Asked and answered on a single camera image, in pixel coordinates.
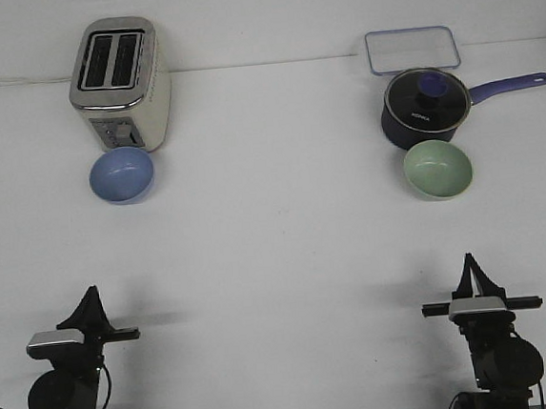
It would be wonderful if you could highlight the white toaster power cord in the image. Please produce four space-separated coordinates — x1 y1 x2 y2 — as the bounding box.
0 64 74 89

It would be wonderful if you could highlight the dark blue saucepan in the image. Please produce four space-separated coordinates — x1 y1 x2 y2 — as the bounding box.
381 72 546 150

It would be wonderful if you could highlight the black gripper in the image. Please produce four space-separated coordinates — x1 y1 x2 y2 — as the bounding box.
421 253 543 331
48 285 140 365

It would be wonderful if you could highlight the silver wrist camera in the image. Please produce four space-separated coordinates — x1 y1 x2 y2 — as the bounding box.
26 328 85 360
448 297 508 322

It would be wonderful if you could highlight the cream and steel toaster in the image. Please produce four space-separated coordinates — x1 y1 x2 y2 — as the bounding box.
69 16 172 153

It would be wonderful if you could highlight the clear rectangular container lid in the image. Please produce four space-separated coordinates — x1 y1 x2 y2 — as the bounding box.
365 26 461 75

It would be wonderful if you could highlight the glass pot lid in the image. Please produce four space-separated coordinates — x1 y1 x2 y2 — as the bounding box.
384 68 471 133

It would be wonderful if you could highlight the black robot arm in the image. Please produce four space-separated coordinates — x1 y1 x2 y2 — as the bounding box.
26 285 140 409
421 253 544 409

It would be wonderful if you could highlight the blue bowl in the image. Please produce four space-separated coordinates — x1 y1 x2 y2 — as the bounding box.
88 146 155 205

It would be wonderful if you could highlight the green bowl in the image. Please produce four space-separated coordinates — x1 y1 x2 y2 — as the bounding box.
402 139 474 200

